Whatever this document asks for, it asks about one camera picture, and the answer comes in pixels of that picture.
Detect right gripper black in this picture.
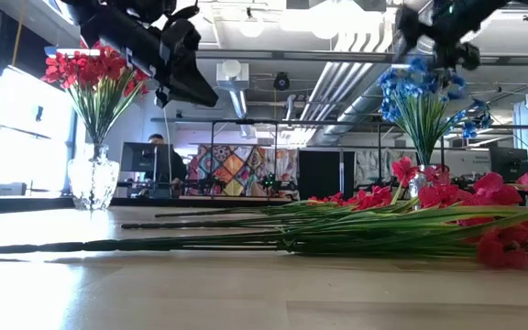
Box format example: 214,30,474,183
394,0,485,72

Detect white ceiling pipes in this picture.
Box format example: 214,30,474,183
298,17,396,146

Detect small clear glass vase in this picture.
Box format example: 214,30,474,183
407,163,448,212

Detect white patterned cloth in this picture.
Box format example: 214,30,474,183
354,148,419,189

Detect silver spiral duct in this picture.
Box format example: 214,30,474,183
321,27,430,144

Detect colourful patchwork quilt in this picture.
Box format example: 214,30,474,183
185,144,300,198

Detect black cabinet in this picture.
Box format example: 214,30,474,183
298,149,356,202

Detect large clear glass vase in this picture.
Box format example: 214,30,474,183
66,143,121,212

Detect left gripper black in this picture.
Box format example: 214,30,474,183
80,13,220,109

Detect grey overhead beam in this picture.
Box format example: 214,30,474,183
194,48,528,65

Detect round ceiling lamp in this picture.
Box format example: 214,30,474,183
238,16,266,39

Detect black monitor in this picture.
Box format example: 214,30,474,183
489,146,528,183
120,141,174,198

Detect person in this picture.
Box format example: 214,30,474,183
144,132,188,196

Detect white wall sign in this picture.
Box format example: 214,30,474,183
446,149,492,178

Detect black dome camera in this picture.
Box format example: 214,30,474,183
272,71,292,92

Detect white ventilation box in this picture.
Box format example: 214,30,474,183
215,59,250,93

